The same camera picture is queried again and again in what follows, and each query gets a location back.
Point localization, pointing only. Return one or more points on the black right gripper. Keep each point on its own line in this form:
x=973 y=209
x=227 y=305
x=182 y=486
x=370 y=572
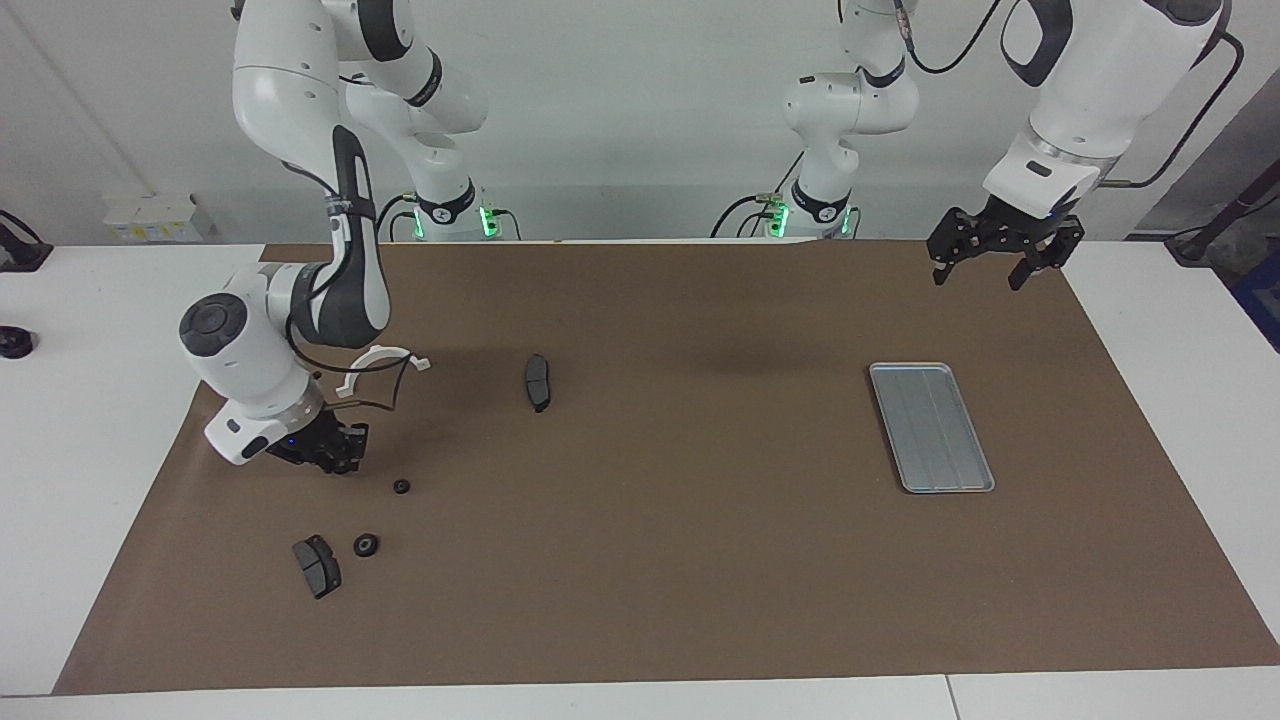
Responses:
x=310 y=440

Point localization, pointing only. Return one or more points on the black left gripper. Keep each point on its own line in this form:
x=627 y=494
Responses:
x=1025 y=230

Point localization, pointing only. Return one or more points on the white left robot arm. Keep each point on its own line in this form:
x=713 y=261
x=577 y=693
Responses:
x=1100 y=80

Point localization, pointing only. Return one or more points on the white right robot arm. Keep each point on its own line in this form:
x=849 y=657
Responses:
x=270 y=80

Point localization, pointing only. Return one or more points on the silver metal tray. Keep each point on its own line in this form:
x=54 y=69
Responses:
x=930 y=430

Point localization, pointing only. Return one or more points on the dark grey brake pad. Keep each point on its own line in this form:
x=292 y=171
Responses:
x=318 y=568
x=537 y=380

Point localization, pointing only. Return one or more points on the black stand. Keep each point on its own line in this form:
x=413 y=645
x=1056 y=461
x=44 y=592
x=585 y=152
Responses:
x=1200 y=240

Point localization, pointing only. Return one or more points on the blue crate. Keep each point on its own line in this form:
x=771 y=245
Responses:
x=1265 y=300

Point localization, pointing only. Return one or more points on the white labelled box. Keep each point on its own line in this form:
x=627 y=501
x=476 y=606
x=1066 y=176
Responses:
x=150 y=215

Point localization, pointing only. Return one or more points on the black round knob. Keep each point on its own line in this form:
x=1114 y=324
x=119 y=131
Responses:
x=15 y=342

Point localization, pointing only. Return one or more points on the brown table mat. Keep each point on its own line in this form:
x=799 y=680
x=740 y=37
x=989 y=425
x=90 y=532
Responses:
x=700 y=550

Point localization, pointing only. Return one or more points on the white semicircular plastic bracket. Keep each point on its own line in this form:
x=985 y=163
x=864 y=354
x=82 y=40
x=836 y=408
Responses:
x=400 y=353

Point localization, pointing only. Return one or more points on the black clamp mount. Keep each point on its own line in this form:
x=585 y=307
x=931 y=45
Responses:
x=20 y=250

